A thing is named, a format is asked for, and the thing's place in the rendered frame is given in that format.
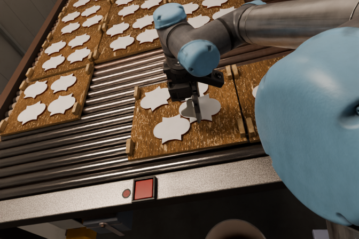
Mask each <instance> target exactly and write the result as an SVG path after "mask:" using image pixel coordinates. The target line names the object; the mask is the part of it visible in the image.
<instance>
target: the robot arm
mask: <svg viewBox="0 0 359 239"><path fill-rule="evenodd" d="M186 17H187V15H186V14H185V10H184V7H183V6H182V5H181V4H178V3H167V4H164V5H162V6H160V7H158V8H157V9H156V10H155V11H154V13H153V20H154V24H155V29H156V30H157V33H158V36H159V40H160V43H161V46H162V49H163V53H164V55H165V58H166V61H164V62H163V72H164V74H166V76H167V81H168V82H167V88H168V91H169V94H170V97H171V100H172V102H175V101H185V99H186V98H191V97H192V99H188V100H187V101H186V108H184V109H183V110H182V111H181V115H182V116H184V117H195V118H196V119H197V122H198V123H200V121H201V119H202V115H201V110H200V104H199V99H198V97H200V92H199V87H198V82H200V83H204V84H208V85H211V86H215V87H219V88H221V87H222V86H223V84H224V75H223V73H222V72H221V71H217V70H214V68H216V67H217V66H218V64H219V62H220V56H221V55H223V54H225V53H227V52H229V51H231V50H233V49H235V48H237V47H239V46H241V45H243V44H255V45H265V46H274V47H283V48H288V49H296V50H295V51H294V52H292V53H290V54H289V55H287V56H285V57H283V58H282V59H280V60H279V61H277V62H276V63H275V64H274V65H272V66H271V67H270V68H269V70H268V71H267V73H266V74H265V75H264V76H263V78H262V79H261V82H260V84H259V86H258V89H257V92H256V96H255V121H256V126H257V131H258V134H259V137H260V140H261V143H262V146H263V148H264V151H265V153H266V154H268V155H269V156H270V157H271V159H272V166H273V168H274V169H275V171H276V173H277V174H278V176H279V177H280V179H281V180H282V182H283V183H284V184H285V185H286V187H287V188H288V189H289V190H290V191H291V193H292V194H293V195H294V196H295V197H296V198H297V199H298V200H299V201H300V202H301V203H302V204H304V205H305V206H306V207H307V208H308V209H310V210H311V211H312V212H314V213H315V214H317V215H318V216H320V217H322V218H324V219H326V225H327V230H328V234H329V239H359V0H292V1H284V2H277V3H270V4H267V3H265V2H262V1H261V0H254V1H252V2H248V3H245V4H243V5H242V6H241V7H239V8H237V9H235V10H233V11H231V12H229V13H227V14H225V15H223V16H221V17H219V18H217V19H215V20H213V21H211V22H209V23H207V24H205V25H203V26H201V27H199V28H197V29H195V28H194V27H193V26H192V25H190V24H189V23H188V21H187V19H186ZM192 102H193V103H192ZM193 105H194V107H193Z"/></svg>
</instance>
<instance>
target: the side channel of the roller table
mask: <svg viewBox="0 0 359 239"><path fill-rule="evenodd" d="M67 1H68V0H57V2H56V4H55V5H54V7H53V9H52V10H51V12H50V14H49V15H48V17H47V19H46V20H45V22H44V24H43V25H42V27H41V28H40V30H39V32H38V33H37V35H36V37H35V38H34V40H33V42H32V43H31V45H30V47H29V49H28V50H27V52H26V54H25V55H24V57H23V59H22V60H21V62H20V63H19V65H18V67H17V68H16V70H15V72H14V73H13V75H12V77H11V79H10V80H9V82H8V84H7V85H6V87H5V89H4V90H3V92H2V94H1V95H0V122H1V120H3V119H6V117H5V113H6V112H7V111H10V110H9V105H11V104H13V98H15V97H17V91H20V89H19V87H20V85H21V83H22V82H23V80H24V79H26V78H27V77H26V73H27V72H28V69H29V68H32V67H33V66H32V63H33V62H35V58H37V57H38V55H37V54H38V53H40V49H41V48H42V45H43V44H44V42H45V40H46V39H47V36H48V34H49V33H50V31H52V28H53V27H54V26H53V25H54V24H55V23H56V20H58V19H57V18H58V16H59V14H60V13H61V11H62V10H63V7H65V4H66V2H67Z"/></svg>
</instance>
